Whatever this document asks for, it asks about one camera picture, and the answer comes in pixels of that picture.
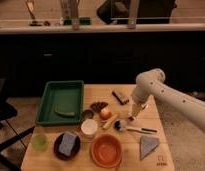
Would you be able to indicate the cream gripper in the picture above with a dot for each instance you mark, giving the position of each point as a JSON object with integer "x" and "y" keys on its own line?
{"x": 137, "y": 108}

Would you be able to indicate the dark whiteboard eraser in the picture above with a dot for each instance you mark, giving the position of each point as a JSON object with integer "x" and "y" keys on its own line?
{"x": 121, "y": 97}

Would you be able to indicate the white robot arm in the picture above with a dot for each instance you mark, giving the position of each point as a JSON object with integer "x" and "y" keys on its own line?
{"x": 152, "y": 83}

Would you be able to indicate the green plastic tray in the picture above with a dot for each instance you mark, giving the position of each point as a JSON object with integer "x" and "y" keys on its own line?
{"x": 66, "y": 96}

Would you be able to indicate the black and white brush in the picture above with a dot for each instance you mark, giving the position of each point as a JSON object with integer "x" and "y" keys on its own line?
{"x": 121, "y": 125}

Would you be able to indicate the yellow corn cob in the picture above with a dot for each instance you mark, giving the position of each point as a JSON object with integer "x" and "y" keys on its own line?
{"x": 109, "y": 122}

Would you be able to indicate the small orange apple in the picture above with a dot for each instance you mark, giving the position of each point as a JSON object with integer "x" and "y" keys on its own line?
{"x": 105, "y": 113}

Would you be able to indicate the grey triangular cloth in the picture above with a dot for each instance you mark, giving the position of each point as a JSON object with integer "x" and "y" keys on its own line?
{"x": 147, "y": 145}

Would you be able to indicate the brown pine cone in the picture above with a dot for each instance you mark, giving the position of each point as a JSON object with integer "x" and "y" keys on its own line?
{"x": 98, "y": 106}

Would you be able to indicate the small dark metal cup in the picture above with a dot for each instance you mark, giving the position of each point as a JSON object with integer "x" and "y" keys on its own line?
{"x": 87, "y": 114}

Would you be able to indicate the white round cup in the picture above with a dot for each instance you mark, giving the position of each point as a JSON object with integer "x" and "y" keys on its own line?
{"x": 89, "y": 128}

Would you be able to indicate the orange bowl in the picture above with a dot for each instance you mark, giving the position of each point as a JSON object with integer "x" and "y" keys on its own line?
{"x": 106, "y": 151}

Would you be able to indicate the dark brown plate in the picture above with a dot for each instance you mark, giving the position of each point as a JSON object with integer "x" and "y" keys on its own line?
{"x": 74, "y": 151}

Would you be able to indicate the green pea pod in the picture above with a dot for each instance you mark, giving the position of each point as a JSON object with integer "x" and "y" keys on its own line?
{"x": 64, "y": 114}

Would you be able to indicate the blue grey sponge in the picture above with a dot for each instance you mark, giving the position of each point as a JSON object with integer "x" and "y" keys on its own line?
{"x": 67, "y": 143}

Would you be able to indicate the light green cup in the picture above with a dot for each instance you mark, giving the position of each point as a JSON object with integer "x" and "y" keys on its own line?
{"x": 39, "y": 142}

